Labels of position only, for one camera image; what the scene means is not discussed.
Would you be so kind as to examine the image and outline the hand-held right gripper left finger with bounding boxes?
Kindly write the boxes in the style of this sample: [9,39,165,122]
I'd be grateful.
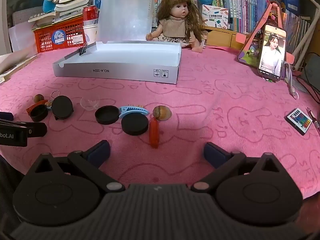
[24,140,126,193]

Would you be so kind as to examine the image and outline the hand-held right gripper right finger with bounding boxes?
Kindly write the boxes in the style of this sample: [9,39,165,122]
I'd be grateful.
[190,142,292,193]

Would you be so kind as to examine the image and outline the black cup-shaped cap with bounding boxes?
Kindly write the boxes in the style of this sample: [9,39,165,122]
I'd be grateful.
[30,104,49,122]

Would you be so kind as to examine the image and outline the black hollow lid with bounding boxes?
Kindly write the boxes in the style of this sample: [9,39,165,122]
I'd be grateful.
[94,105,120,125]

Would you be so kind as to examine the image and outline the black disc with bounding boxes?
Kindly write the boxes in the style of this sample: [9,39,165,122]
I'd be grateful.
[121,114,149,136]

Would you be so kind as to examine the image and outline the clear plastic cup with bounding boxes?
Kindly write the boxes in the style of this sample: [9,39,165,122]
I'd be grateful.
[80,96,100,111]

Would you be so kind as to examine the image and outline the white cardboard box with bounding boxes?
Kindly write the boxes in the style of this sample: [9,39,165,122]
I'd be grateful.
[52,41,182,85]

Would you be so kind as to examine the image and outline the blue hair clip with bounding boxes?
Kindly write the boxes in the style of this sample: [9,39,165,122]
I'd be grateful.
[118,104,150,118]

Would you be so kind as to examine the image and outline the pink rabbit print blanket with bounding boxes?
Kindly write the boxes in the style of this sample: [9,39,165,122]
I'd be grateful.
[0,44,320,200]

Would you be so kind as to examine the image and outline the red plastic crate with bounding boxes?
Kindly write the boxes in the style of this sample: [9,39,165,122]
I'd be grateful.
[32,15,87,53]

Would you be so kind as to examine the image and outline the small black binder clip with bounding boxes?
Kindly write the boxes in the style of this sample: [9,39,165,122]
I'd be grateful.
[78,42,89,57]

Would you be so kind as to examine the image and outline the remote with coloured buttons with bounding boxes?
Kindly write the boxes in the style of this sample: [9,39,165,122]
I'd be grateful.
[286,107,313,136]

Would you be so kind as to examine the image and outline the red pen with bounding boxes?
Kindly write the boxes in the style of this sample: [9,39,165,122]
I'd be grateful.
[306,107,320,133]

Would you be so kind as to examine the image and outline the white paper cup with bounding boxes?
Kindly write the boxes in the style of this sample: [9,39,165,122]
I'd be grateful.
[82,20,99,46]

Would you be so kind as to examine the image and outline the pink toy house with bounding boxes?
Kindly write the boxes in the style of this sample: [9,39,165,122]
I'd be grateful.
[237,0,296,78]

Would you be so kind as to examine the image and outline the wooden drawer unit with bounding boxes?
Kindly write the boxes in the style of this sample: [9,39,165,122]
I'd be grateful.
[204,26,250,49]

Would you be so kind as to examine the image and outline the smartphone with lit screen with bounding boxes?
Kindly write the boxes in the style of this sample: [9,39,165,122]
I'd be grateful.
[257,24,287,82]

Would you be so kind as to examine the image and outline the blue white plush doll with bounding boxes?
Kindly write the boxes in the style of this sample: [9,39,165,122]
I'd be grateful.
[41,0,59,14]

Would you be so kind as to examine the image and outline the red soda can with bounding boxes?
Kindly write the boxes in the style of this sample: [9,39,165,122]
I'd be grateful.
[82,5,99,27]

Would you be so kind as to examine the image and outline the stack of worn books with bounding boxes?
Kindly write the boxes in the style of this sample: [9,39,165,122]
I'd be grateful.
[27,0,96,27]

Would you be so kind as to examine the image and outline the brown haired doll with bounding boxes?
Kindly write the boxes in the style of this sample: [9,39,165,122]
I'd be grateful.
[146,0,204,53]

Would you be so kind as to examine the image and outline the colourful printed stationery box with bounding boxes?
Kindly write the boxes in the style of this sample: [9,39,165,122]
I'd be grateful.
[201,4,229,29]

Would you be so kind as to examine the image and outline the translucent plastic clipboard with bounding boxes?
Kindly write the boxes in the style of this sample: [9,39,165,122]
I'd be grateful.
[96,0,154,43]

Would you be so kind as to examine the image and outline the white plastic tubes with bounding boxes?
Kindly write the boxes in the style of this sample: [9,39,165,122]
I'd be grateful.
[291,0,320,72]

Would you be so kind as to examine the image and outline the row of colourful books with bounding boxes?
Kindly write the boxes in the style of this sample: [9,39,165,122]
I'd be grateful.
[94,0,315,53]

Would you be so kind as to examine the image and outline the string of white beads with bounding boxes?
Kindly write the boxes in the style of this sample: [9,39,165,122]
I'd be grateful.
[28,12,45,22]

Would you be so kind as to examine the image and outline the white charging cable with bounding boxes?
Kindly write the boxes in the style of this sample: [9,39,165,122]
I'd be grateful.
[284,62,300,100]

